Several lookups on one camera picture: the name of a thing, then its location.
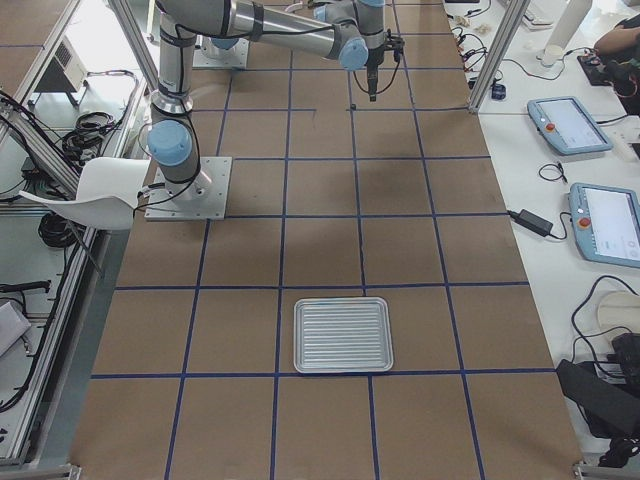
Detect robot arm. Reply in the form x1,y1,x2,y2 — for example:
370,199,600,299
147,1,369,201

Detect blue teach pendant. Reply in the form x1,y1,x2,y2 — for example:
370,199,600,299
568,183,639,268
527,96,613,156

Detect lower blue teach pendant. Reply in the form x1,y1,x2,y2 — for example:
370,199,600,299
568,183,639,268

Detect white plastic chair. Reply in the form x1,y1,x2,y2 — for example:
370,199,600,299
19,157,150,231

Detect black power adapter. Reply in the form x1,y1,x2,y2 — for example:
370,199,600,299
507,209,553,237

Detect upper blue teach pendant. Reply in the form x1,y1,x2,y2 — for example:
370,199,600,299
527,96,613,156

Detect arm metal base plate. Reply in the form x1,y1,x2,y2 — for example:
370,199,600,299
144,157,232,221
193,36,249,70

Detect silver ribbed metal tray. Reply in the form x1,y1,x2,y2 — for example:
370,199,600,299
293,297,394,374

